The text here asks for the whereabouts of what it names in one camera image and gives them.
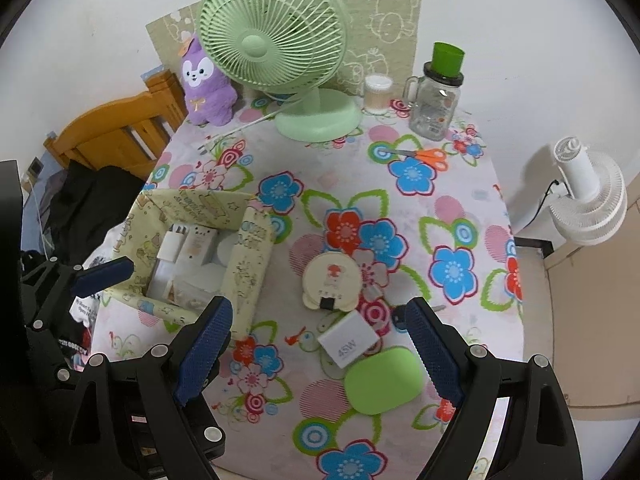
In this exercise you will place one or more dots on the black clothing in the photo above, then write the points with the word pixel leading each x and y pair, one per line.
pixel 90 200

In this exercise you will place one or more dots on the green desk fan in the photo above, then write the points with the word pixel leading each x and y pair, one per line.
pixel 260 45

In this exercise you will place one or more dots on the orange scissors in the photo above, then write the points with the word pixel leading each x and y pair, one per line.
pixel 432 156

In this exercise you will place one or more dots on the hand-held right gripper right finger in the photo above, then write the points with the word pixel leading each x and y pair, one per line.
pixel 432 355

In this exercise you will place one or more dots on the white floor fan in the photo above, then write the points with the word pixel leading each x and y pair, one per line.
pixel 595 195

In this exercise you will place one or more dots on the floral tablecloth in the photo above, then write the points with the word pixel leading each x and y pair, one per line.
pixel 350 195

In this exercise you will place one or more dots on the cotton swab jar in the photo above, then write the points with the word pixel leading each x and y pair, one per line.
pixel 377 97

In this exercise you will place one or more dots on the wall socket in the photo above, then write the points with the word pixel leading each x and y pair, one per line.
pixel 36 167

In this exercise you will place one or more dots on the green oval case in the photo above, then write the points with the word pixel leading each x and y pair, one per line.
pixel 382 380

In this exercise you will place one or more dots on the yellow-green fabric storage box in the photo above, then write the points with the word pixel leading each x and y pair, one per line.
pixel 250 260

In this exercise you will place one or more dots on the beige door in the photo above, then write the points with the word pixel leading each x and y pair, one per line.
pixel 600 310

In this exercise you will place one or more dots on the white charger with grey print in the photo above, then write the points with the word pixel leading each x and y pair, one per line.
pixel 347 342

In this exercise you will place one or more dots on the wooden bed headboard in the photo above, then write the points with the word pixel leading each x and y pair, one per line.
pixel 100 130

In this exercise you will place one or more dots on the purple plush toy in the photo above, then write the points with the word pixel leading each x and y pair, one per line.
pixel 205 100

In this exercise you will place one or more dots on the white rectangular adapter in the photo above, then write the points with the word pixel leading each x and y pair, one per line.
pixel 197 247

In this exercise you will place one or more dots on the glass jar with green lid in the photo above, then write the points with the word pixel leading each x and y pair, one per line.
pixel 432 110

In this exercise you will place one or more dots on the white printed shirt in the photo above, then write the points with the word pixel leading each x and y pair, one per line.
pixel 82 310

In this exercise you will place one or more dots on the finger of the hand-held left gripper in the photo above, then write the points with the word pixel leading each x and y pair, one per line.
pixel 50 355
pixel 105 275

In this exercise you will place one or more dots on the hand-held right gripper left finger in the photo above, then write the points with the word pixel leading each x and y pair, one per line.
pixel 205 350

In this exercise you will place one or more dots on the clear plastic box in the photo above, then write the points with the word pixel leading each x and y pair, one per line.
pixel 195 282

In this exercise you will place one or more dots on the green patterned wall board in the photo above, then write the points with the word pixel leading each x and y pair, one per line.
pixel 385 25

